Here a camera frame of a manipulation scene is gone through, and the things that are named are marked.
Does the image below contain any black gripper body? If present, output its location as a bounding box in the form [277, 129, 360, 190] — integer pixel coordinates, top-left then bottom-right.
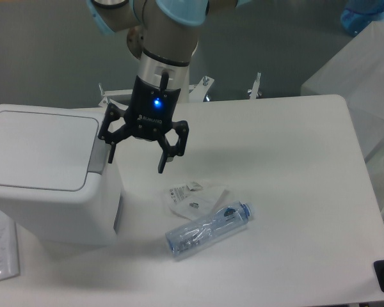
[124, 75, 180, 141]

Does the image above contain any white trash can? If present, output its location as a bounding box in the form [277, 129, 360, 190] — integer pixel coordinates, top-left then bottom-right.
[0, 104, 122, 246]

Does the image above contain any clear plastic water bottle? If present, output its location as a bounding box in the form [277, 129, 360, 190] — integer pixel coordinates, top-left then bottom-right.
[164, 201, 256, 260]

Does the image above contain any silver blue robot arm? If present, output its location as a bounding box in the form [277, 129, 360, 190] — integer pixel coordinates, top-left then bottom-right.
[87, 1, 245, 173]

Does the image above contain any clear plastic packaging bag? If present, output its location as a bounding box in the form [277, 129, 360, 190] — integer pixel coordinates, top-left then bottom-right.
[161, 180, 228, 220]

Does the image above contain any white paper sheet in sleeve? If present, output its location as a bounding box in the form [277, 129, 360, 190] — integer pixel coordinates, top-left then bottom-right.
[0, 211, 20, 281]

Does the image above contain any translucent plastic storage box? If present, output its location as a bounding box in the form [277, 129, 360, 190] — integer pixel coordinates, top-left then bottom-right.
[301, 22, 384, 221]

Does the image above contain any blue plastic bag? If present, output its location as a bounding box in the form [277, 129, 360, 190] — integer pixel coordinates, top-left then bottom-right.
[340, 1, 384, 36]

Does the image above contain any white pedestal base frame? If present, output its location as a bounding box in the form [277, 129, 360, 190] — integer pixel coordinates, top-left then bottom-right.
[98, 72, 262, 107]

